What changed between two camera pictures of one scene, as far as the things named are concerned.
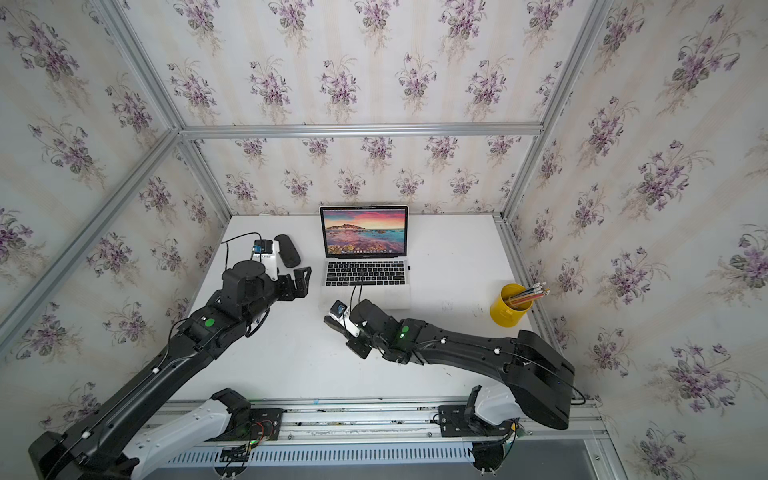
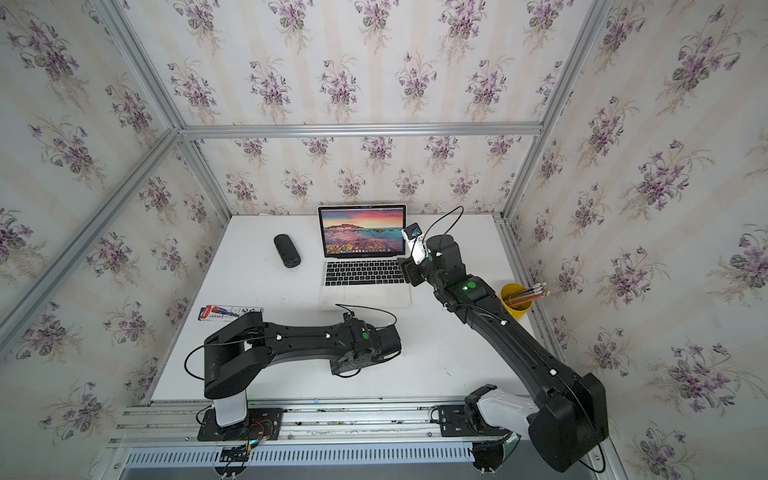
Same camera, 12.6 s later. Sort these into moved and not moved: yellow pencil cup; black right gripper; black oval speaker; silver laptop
Moved: black right gripper
Not moved: black oval speaker; silver laptop; yellow pencil cup
